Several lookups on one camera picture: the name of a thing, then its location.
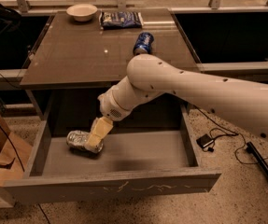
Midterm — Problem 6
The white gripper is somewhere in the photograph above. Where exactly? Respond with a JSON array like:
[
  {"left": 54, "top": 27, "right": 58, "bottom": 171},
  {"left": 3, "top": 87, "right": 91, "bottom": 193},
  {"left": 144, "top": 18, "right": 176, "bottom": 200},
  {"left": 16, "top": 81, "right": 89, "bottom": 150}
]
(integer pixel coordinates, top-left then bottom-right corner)
[{"left": 85, "top": 86, "right": 131, "bottom": 150}]

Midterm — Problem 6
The silver 7up can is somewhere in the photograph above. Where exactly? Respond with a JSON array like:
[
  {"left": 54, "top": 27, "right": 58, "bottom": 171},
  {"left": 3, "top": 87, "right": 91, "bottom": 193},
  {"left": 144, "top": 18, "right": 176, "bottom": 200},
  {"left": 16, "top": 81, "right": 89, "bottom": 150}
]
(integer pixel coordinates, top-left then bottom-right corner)
[{"left": 66, "top": 130, "right": 103, "bottom": 154}]

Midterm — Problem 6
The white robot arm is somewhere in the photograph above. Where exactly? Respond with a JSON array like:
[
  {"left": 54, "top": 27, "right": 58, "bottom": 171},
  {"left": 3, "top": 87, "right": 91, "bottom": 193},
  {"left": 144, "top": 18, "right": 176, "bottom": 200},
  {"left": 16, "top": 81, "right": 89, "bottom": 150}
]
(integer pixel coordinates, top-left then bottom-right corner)
[{"left": 91, "top": 54, "right": 268, "bottom": 142}]

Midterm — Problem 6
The open grey top drawer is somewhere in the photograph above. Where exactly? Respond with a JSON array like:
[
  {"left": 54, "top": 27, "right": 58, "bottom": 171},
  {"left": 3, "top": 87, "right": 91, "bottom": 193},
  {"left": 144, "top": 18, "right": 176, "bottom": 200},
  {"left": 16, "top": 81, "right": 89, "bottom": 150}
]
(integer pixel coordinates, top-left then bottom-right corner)
[{"left": 3, "top": 89, "right": 222, "bottom": 205}]

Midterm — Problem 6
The grey cabinet with glossy top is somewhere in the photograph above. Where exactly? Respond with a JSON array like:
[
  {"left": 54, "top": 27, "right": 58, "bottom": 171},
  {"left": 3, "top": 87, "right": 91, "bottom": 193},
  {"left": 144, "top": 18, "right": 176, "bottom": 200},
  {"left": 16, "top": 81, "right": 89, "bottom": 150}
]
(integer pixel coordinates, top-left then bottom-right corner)
[{"left": 21, "top": 8, "right": 199, "bottom": 116}]

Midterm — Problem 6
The blue pepsi can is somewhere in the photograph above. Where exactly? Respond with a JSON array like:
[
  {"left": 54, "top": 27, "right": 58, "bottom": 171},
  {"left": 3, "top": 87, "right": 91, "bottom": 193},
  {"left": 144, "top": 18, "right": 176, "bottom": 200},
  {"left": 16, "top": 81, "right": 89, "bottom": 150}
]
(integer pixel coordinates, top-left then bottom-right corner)
[{"left": 133, "top": 32, "right": 154, "bottom": 55}]

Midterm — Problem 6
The brown cardboard box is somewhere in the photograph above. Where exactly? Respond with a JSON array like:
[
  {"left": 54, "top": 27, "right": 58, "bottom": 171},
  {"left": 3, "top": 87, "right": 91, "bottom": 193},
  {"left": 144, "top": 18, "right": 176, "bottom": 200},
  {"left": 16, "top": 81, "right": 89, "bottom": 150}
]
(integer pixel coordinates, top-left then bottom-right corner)
[{"left": 0, "top": 115, "right": 32, "bottom": 208}]

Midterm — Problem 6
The blue chip bag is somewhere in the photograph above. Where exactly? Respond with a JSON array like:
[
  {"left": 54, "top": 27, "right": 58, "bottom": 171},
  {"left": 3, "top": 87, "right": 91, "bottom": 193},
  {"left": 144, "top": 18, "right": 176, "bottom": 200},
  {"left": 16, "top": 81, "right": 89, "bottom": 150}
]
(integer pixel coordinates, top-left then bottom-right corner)
[{"left": 99, "top": 11, "right": 143, "bottom": 30}]

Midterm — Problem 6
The black power adapter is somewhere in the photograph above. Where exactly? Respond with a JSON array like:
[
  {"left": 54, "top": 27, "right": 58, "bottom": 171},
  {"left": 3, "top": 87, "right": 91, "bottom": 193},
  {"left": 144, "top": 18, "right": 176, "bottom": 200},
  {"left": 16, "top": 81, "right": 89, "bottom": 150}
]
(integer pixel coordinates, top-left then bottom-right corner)
[{"left": 196, "top": 134, "right": 214, "bottom": 148}]

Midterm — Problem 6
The white bowl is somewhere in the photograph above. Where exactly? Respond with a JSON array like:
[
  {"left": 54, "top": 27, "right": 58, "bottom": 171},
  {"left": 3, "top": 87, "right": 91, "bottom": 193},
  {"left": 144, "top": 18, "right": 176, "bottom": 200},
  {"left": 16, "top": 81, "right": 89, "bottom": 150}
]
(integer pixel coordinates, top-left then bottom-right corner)
[{"left": 66, "top": 4, "right": 97, "bottom": 22}]

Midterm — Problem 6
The black cable on floor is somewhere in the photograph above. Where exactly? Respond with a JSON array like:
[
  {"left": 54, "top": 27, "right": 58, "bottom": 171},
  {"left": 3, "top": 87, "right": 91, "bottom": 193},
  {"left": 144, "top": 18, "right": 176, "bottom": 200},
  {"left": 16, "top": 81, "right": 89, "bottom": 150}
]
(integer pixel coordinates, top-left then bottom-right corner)
[{"left": 191, "top": 105, "right": 268, "bottom": 166}]

